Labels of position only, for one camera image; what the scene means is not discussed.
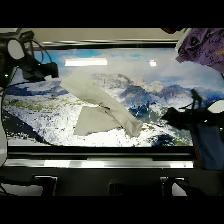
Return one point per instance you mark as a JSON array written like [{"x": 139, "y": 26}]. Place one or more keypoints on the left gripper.
[{"x": 51, "y": 69}]

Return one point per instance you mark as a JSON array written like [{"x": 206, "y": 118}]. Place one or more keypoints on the beige garment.
[{"x": 100, "y": 100}]

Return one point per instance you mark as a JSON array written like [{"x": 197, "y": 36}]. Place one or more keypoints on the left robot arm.
[{"x": 15, "y": 49}]

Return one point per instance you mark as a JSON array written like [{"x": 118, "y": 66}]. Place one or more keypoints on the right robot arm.
[{"x": 216, "y": 106}]

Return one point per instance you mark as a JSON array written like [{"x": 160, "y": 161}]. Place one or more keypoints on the purple garment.
[{"x": 203, "y": 46}]

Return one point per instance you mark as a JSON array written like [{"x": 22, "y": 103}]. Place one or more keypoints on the blue garment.
[{"x": 210, "y": 146}]

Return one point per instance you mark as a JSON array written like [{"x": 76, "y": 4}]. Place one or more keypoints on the silver frame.
[{"x": 100, "y": 163}]

